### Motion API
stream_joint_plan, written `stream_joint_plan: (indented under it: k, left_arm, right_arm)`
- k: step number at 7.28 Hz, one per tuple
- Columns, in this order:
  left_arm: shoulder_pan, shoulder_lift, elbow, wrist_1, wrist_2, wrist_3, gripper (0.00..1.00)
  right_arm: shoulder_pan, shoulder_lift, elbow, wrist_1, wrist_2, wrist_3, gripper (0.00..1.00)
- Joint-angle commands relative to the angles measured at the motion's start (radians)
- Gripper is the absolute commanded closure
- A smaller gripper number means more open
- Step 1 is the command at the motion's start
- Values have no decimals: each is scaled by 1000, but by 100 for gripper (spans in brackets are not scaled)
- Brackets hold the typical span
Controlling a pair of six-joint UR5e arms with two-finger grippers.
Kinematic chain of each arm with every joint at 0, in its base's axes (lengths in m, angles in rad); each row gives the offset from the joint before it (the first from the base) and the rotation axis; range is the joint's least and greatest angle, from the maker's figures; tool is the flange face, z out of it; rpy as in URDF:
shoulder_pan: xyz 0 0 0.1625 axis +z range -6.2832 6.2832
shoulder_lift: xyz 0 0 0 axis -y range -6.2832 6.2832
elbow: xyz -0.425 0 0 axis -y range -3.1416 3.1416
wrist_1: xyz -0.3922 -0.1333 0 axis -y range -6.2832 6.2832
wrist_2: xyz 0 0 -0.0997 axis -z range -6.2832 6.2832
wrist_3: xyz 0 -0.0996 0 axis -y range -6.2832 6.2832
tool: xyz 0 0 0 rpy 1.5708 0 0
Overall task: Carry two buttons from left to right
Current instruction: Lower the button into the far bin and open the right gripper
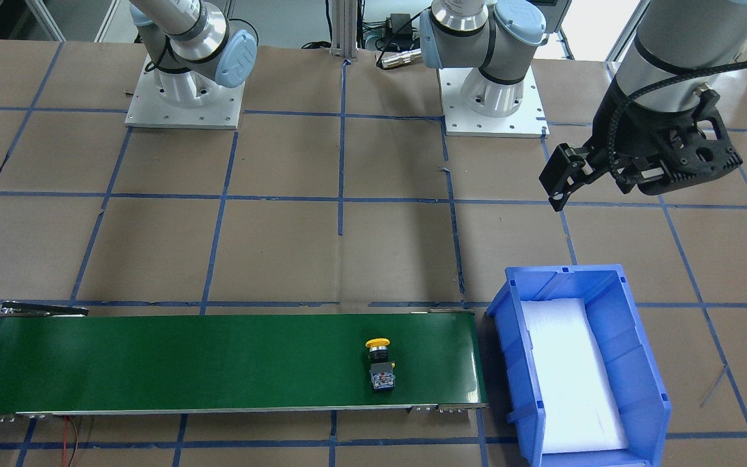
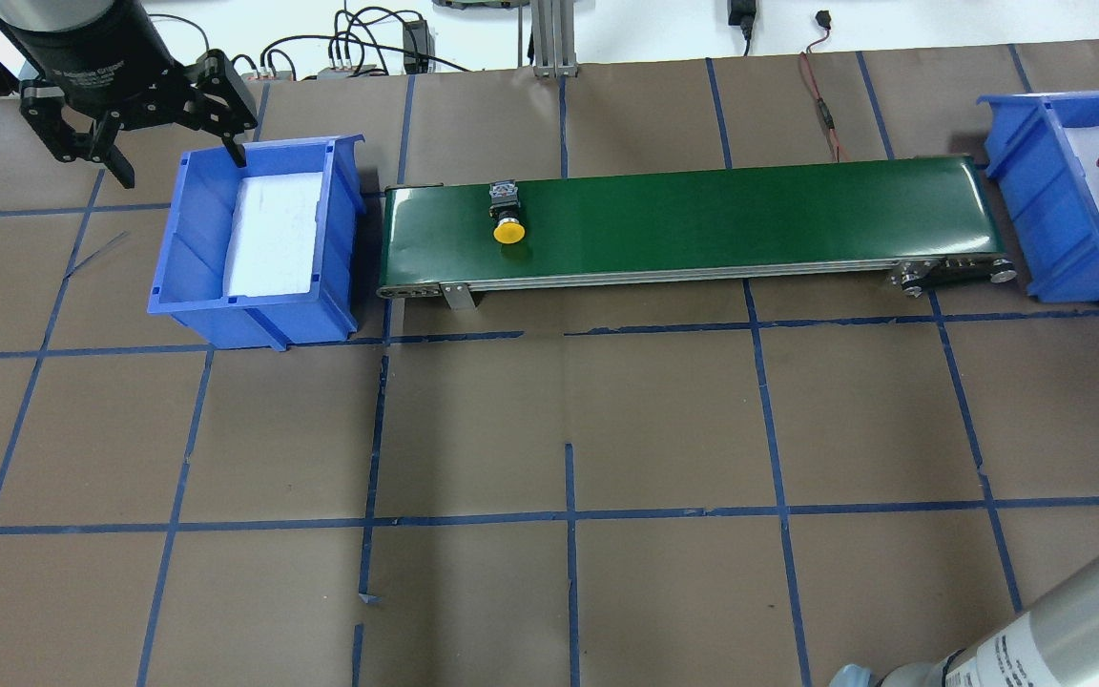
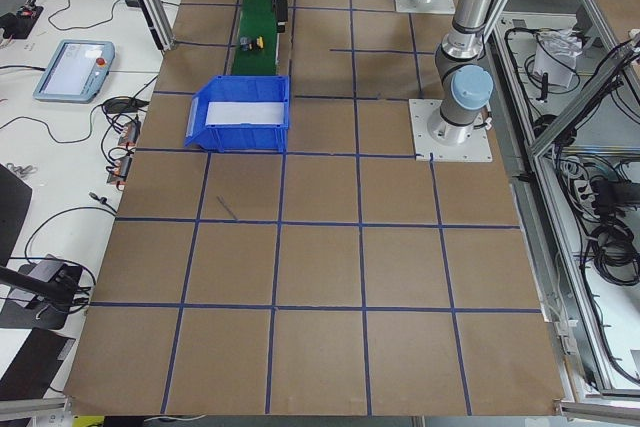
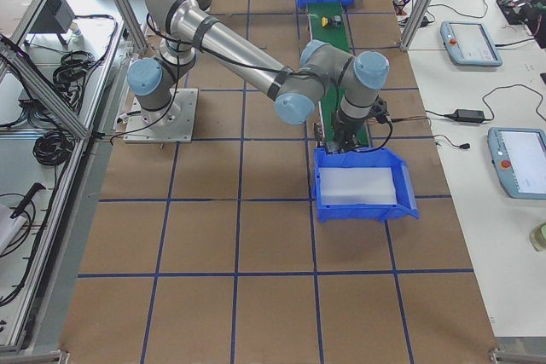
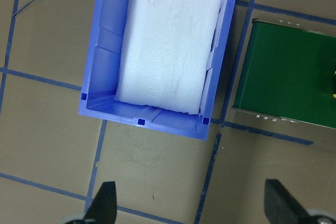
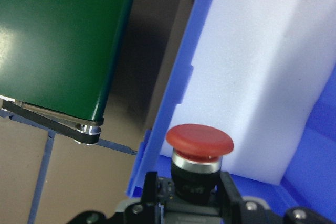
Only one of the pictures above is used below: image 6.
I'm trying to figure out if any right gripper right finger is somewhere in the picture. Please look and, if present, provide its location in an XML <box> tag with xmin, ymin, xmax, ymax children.
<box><xmin>219</xmin><ymin>172</ymin><xmax>243</xmax><ymax>214</ymax></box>

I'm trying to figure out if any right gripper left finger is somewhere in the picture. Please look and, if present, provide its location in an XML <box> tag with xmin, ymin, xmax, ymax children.
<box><xmin>141</xmin><ymin>172</ymin><xmax>160</xmax><ymax>207</ymax></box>

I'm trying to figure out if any red mushroom push button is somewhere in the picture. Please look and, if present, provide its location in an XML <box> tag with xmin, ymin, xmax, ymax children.
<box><xmin>166</xmin><ymin>124</ymin><xmax>234</xmax><ymax>205</ymax></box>

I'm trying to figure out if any blue plastic bin near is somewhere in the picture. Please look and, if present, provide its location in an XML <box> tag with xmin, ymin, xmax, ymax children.
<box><xmin>127</xmin><ymin>0</ymin><xmax>335</xmax><ymax>220</ymax></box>

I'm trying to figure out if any brown paper table cover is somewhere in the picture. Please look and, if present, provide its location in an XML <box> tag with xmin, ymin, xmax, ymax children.
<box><xmin>1</xmin><ymin>0</ymin><xmax>193</xmax><ymax>223</ymax></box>

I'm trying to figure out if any green conveyor belt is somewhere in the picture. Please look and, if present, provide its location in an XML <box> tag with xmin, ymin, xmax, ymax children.
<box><xmin>1</xmin><ymin>0</ymin><xmax>133</xmax><ymax>145</ymax></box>

